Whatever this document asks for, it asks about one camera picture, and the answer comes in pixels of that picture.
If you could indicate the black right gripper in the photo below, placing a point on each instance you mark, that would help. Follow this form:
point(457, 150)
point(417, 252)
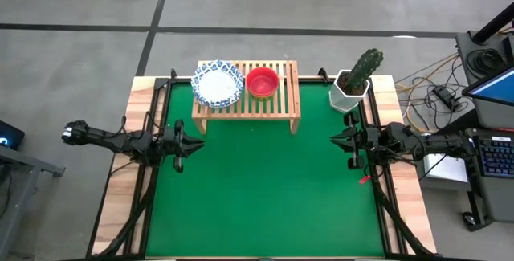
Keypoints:
point(363, 140)

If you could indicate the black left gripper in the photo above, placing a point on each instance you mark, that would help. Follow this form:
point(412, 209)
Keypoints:
point(176, 144)

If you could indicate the blue patterned paper bowl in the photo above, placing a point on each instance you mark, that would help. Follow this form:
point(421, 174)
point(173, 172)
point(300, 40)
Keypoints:
point(217, 84)

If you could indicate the red plastic bowl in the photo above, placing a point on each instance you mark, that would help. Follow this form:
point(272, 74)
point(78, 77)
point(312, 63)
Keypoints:
point(262, 81)

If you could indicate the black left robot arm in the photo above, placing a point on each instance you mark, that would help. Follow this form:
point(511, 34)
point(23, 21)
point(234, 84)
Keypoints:
point(116, 142)

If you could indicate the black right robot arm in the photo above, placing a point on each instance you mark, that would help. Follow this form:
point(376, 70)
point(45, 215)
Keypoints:
point(425, 142)

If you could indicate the wooden slatted shelf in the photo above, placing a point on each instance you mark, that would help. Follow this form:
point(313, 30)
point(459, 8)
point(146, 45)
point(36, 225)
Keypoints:
point(281, 104)

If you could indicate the white hexagonal plant pot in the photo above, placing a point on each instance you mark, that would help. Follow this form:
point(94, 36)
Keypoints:
point(341, 100)

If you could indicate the red tag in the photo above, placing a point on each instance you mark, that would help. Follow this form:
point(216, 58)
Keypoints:
point(364, 179)

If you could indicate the black clamp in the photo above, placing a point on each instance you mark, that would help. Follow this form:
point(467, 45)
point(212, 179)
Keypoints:
point(323, 74)
point(173, 74)

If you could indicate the green cactus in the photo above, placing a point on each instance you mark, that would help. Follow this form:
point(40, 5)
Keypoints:
point(363, 68)

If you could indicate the green table mat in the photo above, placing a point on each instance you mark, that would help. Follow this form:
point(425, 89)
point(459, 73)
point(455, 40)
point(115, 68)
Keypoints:
point(261, 192)

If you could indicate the white paper sheet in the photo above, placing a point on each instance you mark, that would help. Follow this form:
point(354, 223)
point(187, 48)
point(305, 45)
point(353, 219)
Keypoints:
point(445, 170)

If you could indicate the black keyboard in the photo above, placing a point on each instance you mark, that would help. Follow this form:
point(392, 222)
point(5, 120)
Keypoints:
point(498, 156)

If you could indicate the computer monitor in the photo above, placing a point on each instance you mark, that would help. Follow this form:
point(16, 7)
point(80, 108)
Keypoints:
point(496, 88)

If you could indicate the grey side table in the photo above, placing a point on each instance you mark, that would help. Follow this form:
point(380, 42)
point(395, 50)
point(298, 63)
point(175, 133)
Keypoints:
point(28, 164)

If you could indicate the black device with blue light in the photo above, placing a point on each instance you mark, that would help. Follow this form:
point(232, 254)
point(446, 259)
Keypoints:
point(10, 134)

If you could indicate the black pole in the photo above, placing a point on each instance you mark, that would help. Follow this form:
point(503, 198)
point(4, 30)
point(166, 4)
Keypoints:
point(494, 24)

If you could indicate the black aluminium frame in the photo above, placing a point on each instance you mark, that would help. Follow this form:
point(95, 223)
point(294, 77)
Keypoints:
point(391, 221)

